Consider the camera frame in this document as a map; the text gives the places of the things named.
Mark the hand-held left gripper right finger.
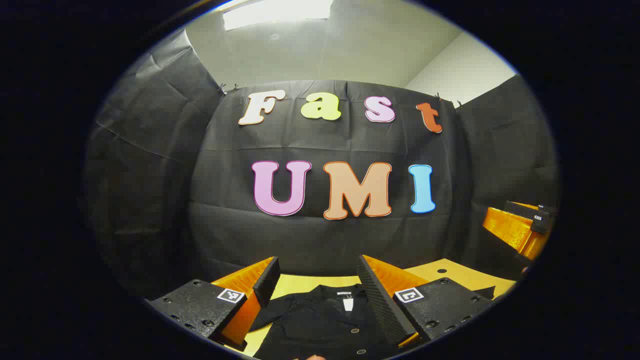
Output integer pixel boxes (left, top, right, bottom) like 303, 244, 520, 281
356, 254, 496, 349

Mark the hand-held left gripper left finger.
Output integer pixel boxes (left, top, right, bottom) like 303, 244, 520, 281
147, 256, 282, 351

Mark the black button shirt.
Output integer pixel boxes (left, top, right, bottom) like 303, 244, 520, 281
248, 283, 496, 360

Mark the black backdrop cloth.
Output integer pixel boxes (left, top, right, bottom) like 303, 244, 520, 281
85, 27, 558, 301

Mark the ceiling light panel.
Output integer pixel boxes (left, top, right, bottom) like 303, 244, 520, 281
222, 0, 334, 32

